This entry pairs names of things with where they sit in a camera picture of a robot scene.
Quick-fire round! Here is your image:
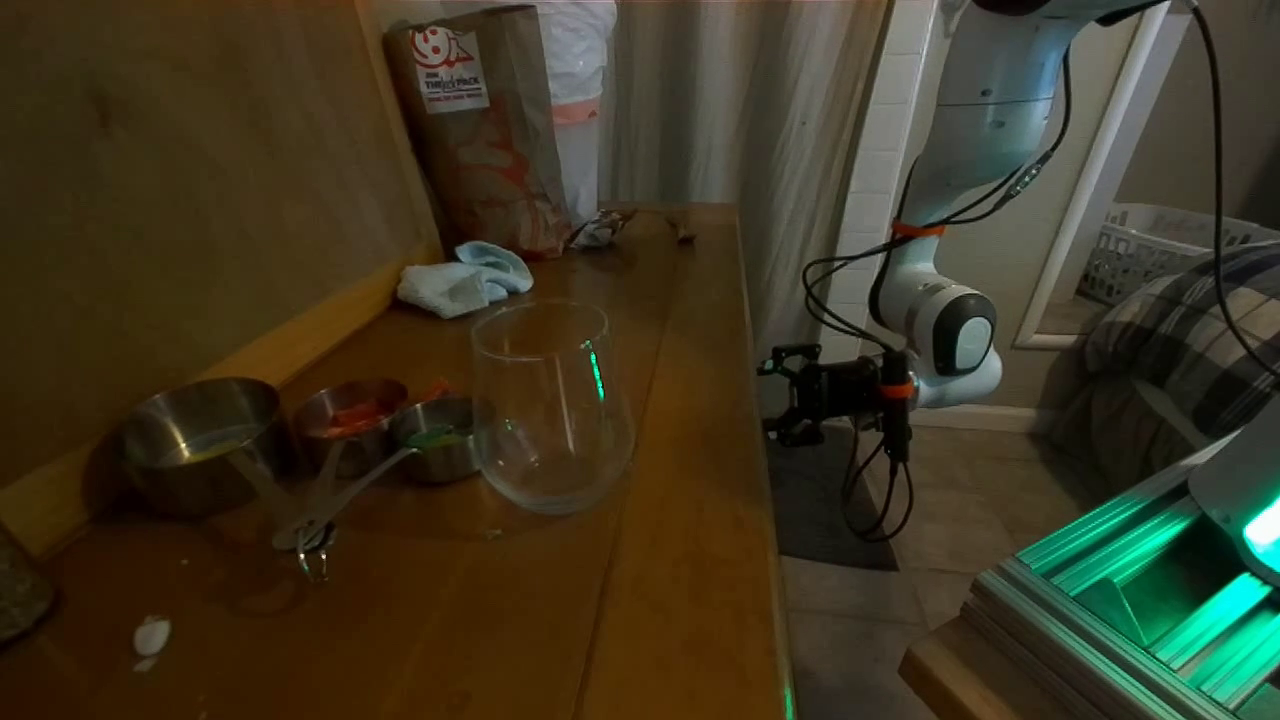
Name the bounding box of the white door frame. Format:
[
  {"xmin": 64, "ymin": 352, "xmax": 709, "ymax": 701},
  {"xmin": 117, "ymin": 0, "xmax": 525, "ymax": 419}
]
[{"xmin": 1013, "ymin": 0, "xmax": 1196, "ymax": 352}]

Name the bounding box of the small white crumpled scrap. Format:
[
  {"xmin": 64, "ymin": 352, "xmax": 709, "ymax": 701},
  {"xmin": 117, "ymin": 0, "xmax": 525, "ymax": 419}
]
[{"xmin": 128, "ymin": 610, "xmax": 178, "ymax": 672}]

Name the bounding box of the clear stemless glass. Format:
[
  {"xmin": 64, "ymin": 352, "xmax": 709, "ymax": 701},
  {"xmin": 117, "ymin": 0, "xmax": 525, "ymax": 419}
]
[{"xmin": 464, "ymin": 296, "xmax": 640, "ymax": 518}]

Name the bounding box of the small dark tangled object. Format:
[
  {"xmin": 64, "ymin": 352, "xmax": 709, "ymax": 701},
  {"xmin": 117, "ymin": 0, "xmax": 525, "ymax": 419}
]
[{"xmin": 564, "ymin": 204, "xmax": 642, "ymax": 260}]

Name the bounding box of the beige curtain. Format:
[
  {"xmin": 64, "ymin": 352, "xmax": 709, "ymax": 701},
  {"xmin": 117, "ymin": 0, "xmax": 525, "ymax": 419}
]
[{"xmin": 602, "ymin": 0, "xmax": 896, "ymax": 359}]

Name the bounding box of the wooden dresser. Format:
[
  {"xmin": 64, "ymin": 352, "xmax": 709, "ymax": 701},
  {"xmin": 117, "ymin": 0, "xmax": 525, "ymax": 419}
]
[{"xmin": 0, "ymin": 199, "xmax": 800, "ymax": 720}]

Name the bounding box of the wooden back board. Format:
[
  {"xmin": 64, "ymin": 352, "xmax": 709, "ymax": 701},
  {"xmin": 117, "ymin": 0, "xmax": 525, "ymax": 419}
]
[{"xmin": 0, "ymin": 0, "xmax": 447, "ymax": 560}]

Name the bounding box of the aluminium frame robot table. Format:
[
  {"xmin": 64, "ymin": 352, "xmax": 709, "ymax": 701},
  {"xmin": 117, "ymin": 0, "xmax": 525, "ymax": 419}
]
[{"xmin": 896, "ymin": 437, "xmax": 1280, "ymax": 720}]

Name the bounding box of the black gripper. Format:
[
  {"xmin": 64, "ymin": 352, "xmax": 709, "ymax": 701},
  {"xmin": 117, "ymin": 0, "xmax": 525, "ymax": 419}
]
[{"xmin": 758, "ymin": 341, "xmax": 889, "ymax": 450}]

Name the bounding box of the metal measuring cup orange inside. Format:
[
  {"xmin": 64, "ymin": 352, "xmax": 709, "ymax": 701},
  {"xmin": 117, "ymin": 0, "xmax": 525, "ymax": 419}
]
[{"xmin": 286, "ymin": 376, "xmax": 413, "ymax": 577}]

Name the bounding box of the metal measuring cup green inside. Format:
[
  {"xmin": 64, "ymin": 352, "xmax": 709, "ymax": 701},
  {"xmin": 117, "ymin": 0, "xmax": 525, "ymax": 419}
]
[{"xmin": 267, "ymin": 390, "xmax": 485, "ymax": 560}]

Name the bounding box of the white laundry basket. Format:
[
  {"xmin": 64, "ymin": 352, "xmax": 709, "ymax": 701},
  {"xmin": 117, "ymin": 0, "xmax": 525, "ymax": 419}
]
[{"xmin": 1073, "ymin": 196, "xmax": 1280, "ymax": 310}]

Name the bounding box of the white bin with plastic bag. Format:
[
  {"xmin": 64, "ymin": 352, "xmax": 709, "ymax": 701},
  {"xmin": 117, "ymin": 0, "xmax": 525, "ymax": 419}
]
[{"xmin": 530, "ymin": 0, "xmax": 624, "ymax": 223}]

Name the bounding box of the white corner trim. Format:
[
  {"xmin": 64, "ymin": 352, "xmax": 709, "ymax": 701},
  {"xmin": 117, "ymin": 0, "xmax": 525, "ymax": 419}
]
[{"xmin": 816, "ymin": 0, "xmax": 943, "ymax": 369}]

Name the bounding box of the light blue crumpled cloth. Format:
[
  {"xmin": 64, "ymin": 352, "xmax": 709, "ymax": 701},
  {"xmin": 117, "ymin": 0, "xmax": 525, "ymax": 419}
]
[{"xmin": 390, "ymin": 236, "xmax": 541, "ymax": 323}]

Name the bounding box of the brown paper bag with label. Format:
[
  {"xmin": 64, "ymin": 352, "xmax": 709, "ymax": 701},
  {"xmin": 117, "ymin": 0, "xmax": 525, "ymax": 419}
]
[{"xmin": 380, "ymin": 0, "xmax": 575, "ymax": 260}]

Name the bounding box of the plaid blanket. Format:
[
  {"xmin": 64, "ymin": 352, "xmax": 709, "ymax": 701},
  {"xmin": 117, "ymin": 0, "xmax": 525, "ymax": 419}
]
[{"xmin": 1035, "ymin": 236, "xmax": 1280, "ymax": 489}]

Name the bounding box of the large metal measuring cup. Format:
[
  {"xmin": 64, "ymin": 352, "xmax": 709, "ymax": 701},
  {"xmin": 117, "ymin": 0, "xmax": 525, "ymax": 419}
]
[{"xmin": 117, "ymin": 370, "xmax": 291, "ymax": 523}]

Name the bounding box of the white baseboard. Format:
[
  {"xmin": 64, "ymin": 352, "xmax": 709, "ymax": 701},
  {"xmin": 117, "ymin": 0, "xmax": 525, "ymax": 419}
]
[{"xmin": 916, "ymin": 396, "xmax": 1042, "ymax": 437}]

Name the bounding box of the black cable with orange connector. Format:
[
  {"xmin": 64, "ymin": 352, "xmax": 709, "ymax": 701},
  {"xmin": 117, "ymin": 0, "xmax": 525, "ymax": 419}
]
[{"xmin": 797, "ymin": 0, "xmax": 1280, "ymax": 546}]

